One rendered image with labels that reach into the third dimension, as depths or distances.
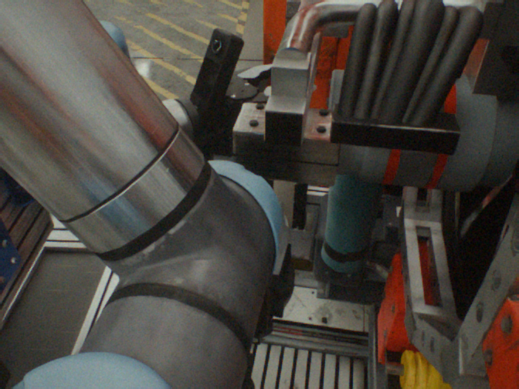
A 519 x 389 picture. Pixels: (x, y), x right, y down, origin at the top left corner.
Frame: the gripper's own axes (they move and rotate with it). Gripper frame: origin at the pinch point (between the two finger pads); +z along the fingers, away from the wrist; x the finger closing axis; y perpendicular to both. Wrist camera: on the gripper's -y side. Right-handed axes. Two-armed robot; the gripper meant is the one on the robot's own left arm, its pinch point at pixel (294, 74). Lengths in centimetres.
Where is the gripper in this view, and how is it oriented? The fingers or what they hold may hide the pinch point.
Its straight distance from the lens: 75.4
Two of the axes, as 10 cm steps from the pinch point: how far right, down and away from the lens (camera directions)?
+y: 0.0, 7.6, 6.4
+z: 8.2, -3.7, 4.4
